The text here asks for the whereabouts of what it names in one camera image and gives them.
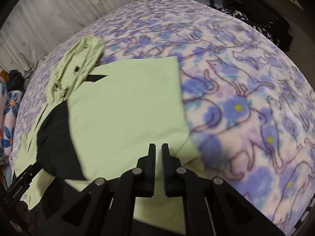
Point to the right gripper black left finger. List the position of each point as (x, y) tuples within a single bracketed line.
[(144, 174)]

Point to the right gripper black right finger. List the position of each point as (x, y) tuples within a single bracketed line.
[(174, 175)]

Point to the green and black hooded jacket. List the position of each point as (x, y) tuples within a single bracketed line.
[(100, 119)]

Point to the black clothes behind quilts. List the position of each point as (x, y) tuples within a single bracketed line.
[(15, 82)]

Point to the person's left hand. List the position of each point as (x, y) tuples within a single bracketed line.
[(29, 218)]

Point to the upper blue flower rolled quilt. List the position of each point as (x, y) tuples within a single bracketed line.
[(10, 104)]

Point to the purple cat print blanket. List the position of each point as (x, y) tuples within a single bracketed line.
[(249, 109)]

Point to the white floral curtain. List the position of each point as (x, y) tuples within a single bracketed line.
[(34, 28)]

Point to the black patterned cloth on desk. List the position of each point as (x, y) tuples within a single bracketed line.
[(261, 17)]

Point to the wooden bookshelf desk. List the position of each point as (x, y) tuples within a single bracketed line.
[(301, 28)]

